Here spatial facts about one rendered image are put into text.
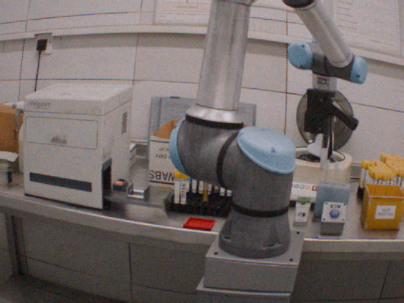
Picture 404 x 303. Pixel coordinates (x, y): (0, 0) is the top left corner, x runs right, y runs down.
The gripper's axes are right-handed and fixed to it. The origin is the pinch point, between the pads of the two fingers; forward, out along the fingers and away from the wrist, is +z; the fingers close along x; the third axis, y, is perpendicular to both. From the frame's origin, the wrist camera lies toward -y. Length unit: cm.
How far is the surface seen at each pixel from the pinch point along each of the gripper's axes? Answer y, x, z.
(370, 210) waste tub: -16.6, 7.7, 9.2
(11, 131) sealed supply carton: 109, -4, 4
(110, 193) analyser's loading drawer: 54, 18, 11
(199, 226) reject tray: 28.5, 19.2, 14.9
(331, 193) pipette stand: -2.5, 2.0, 7.3
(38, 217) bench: 76, 26, 21
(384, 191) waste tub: -20.2, -6.1, 7.1
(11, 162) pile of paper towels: 102, 5, 12
